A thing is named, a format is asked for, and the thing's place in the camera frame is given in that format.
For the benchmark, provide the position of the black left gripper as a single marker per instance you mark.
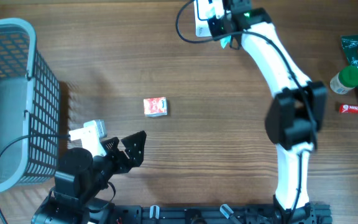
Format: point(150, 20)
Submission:
point(135, 158)

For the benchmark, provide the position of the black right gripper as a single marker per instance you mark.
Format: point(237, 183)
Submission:
point(214, 30)

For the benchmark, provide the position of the orange Kleenex tissue pack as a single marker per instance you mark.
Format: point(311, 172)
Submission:
point(154, 107)

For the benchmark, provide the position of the green lid white jar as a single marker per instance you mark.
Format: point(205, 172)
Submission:
point(345, 80)

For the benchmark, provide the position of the red coffee sachet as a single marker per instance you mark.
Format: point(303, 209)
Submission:
point(345, 108)

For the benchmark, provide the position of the mint toilet tissue packet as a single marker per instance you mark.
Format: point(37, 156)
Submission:
point(217, 24)

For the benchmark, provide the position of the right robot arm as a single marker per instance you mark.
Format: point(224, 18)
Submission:
point(294, 117)

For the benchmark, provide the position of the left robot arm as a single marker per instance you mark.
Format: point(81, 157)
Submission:
point(81, 176)

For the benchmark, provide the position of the white barcode scanner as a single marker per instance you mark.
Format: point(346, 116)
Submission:
point(206, 10)

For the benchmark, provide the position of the grey plastic mesh basket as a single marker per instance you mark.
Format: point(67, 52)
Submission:
point(29, 108)

